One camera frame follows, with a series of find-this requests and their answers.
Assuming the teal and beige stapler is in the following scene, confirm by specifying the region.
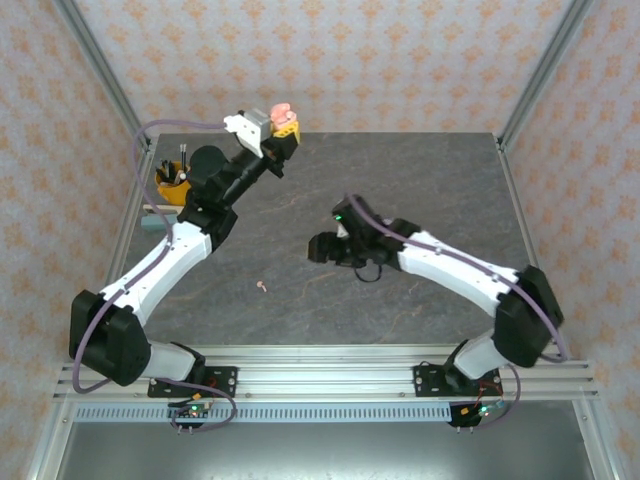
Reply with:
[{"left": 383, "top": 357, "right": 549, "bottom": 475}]
[{"left": 140, "top": 202, "right": 179, "bottom": 234}]

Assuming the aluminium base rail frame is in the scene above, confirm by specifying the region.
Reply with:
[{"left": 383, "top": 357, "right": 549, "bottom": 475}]
[{"left": 52, "top": 343, "right": 600, "bottom": 403}]

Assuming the pink round charging case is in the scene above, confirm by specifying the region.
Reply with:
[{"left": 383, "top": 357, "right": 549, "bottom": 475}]
[{"left": 269, "top": 102, "right": 298, "bottom": 125}]

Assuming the slotted grey cable duct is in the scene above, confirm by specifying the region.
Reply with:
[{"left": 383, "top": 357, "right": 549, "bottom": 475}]
[{"left": 73, "top": 405, "right": 454, "bottom": 424}]

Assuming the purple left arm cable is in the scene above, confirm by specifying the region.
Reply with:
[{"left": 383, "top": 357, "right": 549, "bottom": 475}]
[{"left": 72, "top": 119, "right": 237, "bottom": 432}]

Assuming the aluminium upright frame post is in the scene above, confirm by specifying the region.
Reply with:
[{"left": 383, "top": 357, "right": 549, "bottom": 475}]
[
  {"left": 497, "top": 0, "right": 589, "bottom": 149},
  {"left": 52, "top": 0, "right": 153, "bottom": 151}
]

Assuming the yellow pen cup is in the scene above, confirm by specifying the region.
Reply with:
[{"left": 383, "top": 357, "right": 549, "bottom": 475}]
[{"left": 155, "top": 167, "right": 194, "bottom": 207}]

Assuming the grey metal lower panel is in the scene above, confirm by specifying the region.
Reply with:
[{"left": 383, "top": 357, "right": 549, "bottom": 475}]
[{"left": 54, "top": 422, "right": 596, "bottom": 480}]

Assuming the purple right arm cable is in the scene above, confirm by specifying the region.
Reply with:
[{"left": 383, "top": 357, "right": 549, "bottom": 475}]
[{"left": 347, "top": 193, "right": 570, "bottom": 431}]

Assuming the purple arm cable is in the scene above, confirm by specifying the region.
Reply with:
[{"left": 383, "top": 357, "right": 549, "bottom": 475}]
[
  {"left": 347, "top": 193, "right": 570, "bottom": 431},
  {"left": 72, "top": 119, "right": 237, "bottom": 432}
]

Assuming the aluminium table side rail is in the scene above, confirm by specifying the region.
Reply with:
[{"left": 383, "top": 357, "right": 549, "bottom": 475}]
[
  {"left": 99, "top": 139, "right": 159, "bottom": 301},
  {"left": 495, "top": 137, "right": 549, "bottom": 281}
]

